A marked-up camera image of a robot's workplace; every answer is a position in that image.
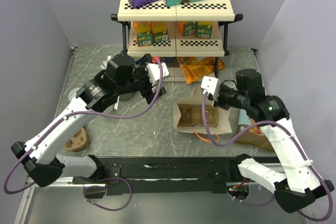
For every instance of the green orange box far left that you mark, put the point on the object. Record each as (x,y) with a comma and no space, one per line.
(143,33)

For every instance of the orange snack bag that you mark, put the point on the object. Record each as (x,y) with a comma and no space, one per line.
(194,69)

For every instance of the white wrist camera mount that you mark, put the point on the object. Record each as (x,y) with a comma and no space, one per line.
(154,70)
(211,86)

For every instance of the green orange box far right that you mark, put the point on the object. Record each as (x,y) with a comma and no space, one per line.
(204,29)

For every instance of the cream two-tier shelf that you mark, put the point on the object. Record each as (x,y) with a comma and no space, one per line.
(220,12)

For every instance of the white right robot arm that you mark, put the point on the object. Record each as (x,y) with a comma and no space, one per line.
(300,184)

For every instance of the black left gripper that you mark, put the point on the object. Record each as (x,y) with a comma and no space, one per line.
(148,92)

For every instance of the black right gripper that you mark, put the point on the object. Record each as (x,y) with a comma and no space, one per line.
(219,102)

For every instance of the grey straw holder cup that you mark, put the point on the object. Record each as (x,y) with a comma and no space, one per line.
(126,97)

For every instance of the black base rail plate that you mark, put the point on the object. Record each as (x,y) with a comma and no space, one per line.
(119,175)

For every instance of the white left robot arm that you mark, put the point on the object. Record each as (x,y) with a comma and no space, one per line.
(119,75)

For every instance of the brown cardboard cup carrier top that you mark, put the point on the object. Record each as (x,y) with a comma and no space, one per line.
(191,115)

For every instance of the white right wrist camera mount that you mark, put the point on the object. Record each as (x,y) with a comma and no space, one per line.
(211,86)

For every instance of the green orange box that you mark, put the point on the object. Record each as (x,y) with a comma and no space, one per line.
(159,31)
(186,27)
(204,29)
(143,33)

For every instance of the brown chips bag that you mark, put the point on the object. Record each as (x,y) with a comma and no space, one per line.
(254,136)

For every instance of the brown cardboard cup carrier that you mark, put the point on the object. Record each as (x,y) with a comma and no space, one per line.
(191,115)
(78,142)

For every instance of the paper takeout bag orange handles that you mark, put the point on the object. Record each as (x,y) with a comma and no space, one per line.
(223,126)

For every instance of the bundle of wrapped white straws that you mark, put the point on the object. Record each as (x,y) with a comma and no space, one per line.
(105,62)

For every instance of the stack of white lids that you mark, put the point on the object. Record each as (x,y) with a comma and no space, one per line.
(72,93)

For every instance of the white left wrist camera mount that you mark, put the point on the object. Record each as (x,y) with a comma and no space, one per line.
(154,70)

